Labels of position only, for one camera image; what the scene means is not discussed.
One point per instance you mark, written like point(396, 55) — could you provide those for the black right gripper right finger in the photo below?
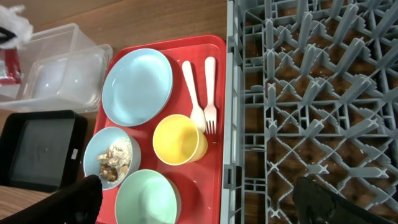
point(315, 204)

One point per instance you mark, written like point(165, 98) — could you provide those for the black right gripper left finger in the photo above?
point(75, 204)

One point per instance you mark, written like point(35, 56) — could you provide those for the food scraps with rice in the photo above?
point(115, 162)

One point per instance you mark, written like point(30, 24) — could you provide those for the small blue bowl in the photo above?
point(98, 144)

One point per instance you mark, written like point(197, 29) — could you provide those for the green bowl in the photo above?
point(147, 197)

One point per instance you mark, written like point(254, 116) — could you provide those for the yellow plastic cup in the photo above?
point(176, 141)

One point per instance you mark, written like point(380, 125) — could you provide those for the red sauce packet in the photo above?
point(10, 67)

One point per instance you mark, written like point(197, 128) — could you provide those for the white napkin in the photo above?
point(15, 29)

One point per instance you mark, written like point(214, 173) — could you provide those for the black waste tray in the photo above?
point(41, 150)

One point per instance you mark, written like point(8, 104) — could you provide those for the grey dishwasher rack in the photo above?
point(311, 91)

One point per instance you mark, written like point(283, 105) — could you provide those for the light blue plate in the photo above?
point(137, 87)

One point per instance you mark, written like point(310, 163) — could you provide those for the clear plastic bin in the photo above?
point(62, 69)

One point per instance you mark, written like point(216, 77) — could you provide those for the white plastic fork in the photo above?
point(210, 109)

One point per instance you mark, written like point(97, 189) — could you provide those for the white plastic spoon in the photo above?
point(197, 115)

